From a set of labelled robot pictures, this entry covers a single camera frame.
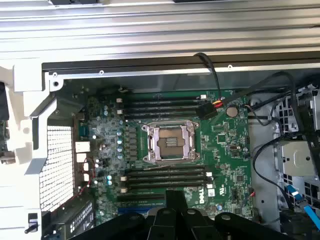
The green Dell motherboard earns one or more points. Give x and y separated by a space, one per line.
225 150

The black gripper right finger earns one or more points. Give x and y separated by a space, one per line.
190 225

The black RAM slot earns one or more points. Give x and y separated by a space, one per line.
167 186
162 99
167 181
167 175
162 104
167 170
162 115
162 110

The round coin cell battery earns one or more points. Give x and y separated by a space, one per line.
232 111

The long black expansion slot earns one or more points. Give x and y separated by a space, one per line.
140 198

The grey metal disk bay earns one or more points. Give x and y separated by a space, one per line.
285 117

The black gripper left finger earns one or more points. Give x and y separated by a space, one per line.
165 225

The blue expansion slot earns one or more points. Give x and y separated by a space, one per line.
135 210

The open grey PC case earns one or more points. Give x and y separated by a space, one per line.
150 65

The metal CPU socket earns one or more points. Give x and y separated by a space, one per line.
172 142

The silver metal drive bracket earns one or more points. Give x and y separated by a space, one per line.
300 157

